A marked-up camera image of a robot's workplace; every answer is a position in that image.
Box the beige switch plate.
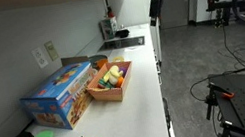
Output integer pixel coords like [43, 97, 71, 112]
[43, 38, 61, 62]

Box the orange toy fruit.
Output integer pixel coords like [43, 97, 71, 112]
[113, 75, 127, 89]

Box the orange plastic cup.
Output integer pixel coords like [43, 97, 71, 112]
[95, 57, 110, 71]

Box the orange clamp handle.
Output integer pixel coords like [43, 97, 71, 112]
[220, 89, 236, 102]

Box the green toy vegetable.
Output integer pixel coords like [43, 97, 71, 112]
[97, 76, 114, 91]

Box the black kettle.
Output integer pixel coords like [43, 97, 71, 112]
[113, 24, 132, 40]

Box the red checkered cardboard basket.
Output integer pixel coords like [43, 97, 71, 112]
[82, 58, 139, 108]

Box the blue toy box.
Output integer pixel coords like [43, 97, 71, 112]
[15, 59, 108, 137]

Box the cream bowl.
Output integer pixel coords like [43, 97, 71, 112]
[111, 54, 126, 64]

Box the grey round plate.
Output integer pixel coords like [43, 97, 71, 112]
[87, 53, 109, 68]

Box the tall white cabinet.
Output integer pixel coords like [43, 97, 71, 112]
[106, 0, 167, 71]

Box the purple toy fruit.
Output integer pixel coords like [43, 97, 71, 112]
[117, 66, 130, 79]

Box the black clamp stand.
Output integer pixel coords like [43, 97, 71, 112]
[199, 78, 240, 123]

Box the black cooktop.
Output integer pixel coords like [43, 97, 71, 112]
[97, 34, 147, 53]

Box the white wall outlet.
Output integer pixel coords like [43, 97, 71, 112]
[30, 46, 50, 71]

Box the yellow toy banana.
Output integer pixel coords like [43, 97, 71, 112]
[101, 63, 127, 88]

